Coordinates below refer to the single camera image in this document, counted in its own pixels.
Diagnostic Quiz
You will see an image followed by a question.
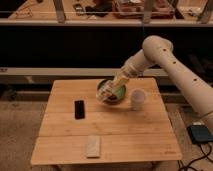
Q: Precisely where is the clear plastic bottle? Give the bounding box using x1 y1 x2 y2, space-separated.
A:
99 83 117 101

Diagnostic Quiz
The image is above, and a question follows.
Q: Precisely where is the black smartphone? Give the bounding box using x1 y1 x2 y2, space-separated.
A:
74 100 85 119

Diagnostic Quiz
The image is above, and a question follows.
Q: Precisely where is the wooden table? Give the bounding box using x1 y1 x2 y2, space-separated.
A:
31 78 182 165

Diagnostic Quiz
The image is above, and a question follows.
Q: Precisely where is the green ceramic bowl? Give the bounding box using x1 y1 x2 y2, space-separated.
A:
96 79 126 104

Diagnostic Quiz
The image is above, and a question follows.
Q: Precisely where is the beige rectangular block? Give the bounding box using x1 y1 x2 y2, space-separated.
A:
86 135 101 158

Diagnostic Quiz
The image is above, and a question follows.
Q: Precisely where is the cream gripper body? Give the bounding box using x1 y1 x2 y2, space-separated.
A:
108 75 129 93

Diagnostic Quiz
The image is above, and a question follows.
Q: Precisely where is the black cable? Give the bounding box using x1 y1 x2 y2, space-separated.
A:
178 141 213 171

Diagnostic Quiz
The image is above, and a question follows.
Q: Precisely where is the translucent plastic cup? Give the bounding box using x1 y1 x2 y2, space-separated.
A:
130 89 146 111

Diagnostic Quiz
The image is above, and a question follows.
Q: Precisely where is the dark box on floor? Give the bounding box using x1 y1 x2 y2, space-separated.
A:
187 125 213 144

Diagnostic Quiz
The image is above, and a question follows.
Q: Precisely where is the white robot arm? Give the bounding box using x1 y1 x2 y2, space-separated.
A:
110 36 213 133

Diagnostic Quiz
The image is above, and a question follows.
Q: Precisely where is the background workbench shelf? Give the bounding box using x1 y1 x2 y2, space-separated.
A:
0 0 213 27

